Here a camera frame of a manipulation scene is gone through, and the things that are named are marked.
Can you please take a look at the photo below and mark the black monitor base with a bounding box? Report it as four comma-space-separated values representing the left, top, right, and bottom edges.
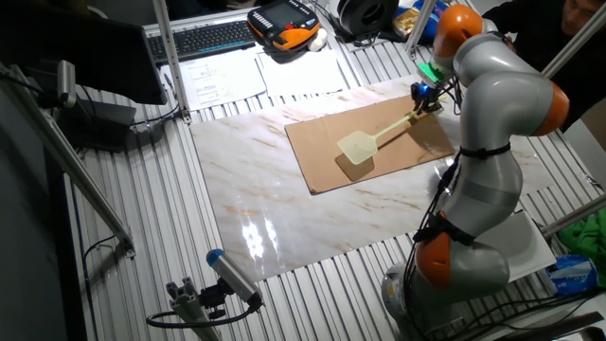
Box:
56, 97, 138, 153

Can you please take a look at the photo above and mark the black camera clamp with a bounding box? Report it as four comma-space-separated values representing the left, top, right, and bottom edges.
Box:
198, 278, 229, 321

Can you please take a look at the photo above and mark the person in dark jacket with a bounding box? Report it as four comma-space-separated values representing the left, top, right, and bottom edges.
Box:
481, 0, 606, 132

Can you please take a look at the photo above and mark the green cloth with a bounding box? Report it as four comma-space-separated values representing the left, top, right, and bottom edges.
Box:
557, 207, 606, 289

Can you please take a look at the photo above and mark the white flat plate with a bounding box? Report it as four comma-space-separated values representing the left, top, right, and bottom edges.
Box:
472, 210, 558, 284

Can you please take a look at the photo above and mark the aluminium frame strut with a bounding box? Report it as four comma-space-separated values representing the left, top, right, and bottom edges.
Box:
539, 193, 606, 238
542, 2, 606, 80
0, 63, 137, 260
404, 0, 437, 61
151, 0, 192, 125

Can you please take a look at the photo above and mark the short aluminium profile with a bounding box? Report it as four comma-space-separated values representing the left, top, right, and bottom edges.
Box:
165, 277, 223, 341

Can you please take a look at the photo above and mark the black filament spool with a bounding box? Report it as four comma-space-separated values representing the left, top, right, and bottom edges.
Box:
336, 0, 401, 40

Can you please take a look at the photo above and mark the grey camera on strut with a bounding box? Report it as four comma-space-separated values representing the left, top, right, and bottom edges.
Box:
55, 59, 78, 109

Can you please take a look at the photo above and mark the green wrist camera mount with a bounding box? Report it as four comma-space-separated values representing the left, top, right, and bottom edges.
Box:
416, 60, 451, 87

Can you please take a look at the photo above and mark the blue tissue packet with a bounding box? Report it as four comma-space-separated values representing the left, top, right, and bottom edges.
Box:
544, 254, 600, 297

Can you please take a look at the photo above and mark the black keyboard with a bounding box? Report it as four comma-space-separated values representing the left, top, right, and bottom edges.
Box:
147, 19, 258, 66

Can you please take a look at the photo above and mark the white rounded plastic object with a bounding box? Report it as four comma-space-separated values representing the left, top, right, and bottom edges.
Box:
307, 27, 329, 52

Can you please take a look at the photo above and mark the brown cardboard sheet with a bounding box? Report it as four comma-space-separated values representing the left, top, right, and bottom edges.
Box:
283, 93, 456, 196

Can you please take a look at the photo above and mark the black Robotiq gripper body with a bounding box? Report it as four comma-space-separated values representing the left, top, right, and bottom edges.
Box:
409, 81, 442, 107

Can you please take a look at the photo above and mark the black computer monitor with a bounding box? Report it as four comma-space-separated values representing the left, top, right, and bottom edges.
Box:
0, 4, 168, 106

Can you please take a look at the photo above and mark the silver camera with blue cap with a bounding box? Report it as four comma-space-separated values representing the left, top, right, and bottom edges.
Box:
205, 248, 265, 308

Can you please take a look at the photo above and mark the gold foil snack bag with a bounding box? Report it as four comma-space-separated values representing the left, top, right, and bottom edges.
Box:
391, 7, 422, 42

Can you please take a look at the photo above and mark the black camera cable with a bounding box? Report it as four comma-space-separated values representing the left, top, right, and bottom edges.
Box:
145, 301, 262, 330

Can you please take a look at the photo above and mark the black orange teach pendant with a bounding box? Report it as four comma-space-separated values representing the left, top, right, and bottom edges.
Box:
246, 0, 322, 52

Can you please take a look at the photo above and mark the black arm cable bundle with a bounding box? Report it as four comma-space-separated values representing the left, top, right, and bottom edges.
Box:
401, 151, 468, 341

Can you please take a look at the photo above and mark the blue plastic bag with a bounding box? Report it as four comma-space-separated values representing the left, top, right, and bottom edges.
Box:
395, 0, 450, 45

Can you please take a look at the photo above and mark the marble pattern table sheet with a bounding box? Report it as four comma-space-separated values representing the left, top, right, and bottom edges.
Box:
188, 73, 555, 284

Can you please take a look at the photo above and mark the pale green plastic flyswatter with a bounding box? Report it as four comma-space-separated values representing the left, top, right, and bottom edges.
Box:
336, 107, 426, 166

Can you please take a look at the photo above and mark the black velcro strap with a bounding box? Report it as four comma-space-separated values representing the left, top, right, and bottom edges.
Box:
412, 211, 476, 247
458, 143, 513, 161

